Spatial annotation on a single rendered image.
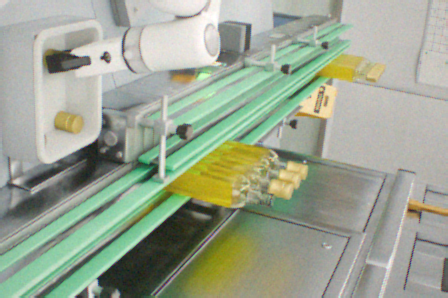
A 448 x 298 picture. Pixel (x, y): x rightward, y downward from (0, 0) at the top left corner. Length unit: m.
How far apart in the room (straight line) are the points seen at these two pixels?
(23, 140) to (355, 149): 6.55
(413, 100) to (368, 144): 0.82
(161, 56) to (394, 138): 6.44
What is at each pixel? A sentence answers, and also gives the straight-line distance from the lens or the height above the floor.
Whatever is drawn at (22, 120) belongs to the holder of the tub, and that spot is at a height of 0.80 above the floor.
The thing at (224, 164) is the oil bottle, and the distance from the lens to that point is 1.18.
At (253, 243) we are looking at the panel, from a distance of 1.21.
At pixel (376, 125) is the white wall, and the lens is 7.18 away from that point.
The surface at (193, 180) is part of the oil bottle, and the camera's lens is 1.13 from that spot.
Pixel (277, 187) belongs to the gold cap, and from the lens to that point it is 1.15.
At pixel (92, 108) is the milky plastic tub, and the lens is 1.04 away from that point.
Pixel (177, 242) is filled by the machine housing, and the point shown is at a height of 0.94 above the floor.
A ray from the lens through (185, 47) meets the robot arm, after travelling 0.81.
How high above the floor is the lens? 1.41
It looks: 20 degrees down
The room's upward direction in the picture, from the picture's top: 103 degrees clockwise
